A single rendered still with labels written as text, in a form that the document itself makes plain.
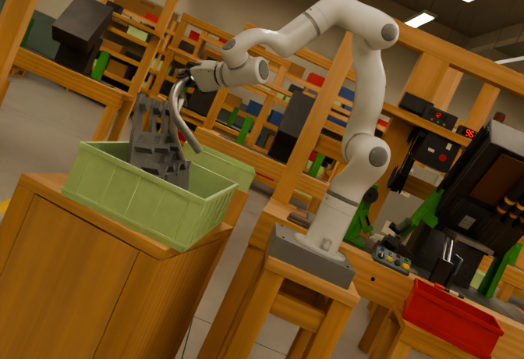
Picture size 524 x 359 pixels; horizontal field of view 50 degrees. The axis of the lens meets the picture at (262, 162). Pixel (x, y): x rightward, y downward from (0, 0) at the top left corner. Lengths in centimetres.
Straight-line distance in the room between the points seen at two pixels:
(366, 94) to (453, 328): 85
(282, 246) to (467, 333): 72
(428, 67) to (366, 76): 106
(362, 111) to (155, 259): 82
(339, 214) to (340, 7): 67
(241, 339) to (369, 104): 87
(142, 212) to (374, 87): 84
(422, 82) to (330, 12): 115
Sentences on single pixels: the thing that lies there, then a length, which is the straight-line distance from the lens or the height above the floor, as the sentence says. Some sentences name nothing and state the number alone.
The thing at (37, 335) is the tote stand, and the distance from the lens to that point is 188.
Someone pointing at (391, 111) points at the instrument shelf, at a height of 151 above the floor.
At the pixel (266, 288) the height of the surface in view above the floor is 75.
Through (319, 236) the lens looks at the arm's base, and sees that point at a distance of 189.
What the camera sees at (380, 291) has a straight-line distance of 233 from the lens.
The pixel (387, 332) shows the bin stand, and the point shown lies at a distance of 226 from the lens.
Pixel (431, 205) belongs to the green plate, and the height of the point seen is 119.
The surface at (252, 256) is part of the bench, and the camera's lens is 229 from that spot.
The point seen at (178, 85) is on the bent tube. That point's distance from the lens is 191.
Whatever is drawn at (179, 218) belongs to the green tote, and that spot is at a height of 88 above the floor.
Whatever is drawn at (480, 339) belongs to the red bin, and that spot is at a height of 86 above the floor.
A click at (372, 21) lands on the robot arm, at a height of 165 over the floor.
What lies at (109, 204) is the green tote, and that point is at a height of 83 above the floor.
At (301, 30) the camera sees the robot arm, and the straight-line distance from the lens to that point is 180.
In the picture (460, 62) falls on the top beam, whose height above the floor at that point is 187.
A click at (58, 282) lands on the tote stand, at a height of 55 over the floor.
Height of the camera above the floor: 126
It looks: 5 degrees down
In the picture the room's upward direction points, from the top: 24 degrees clockwise
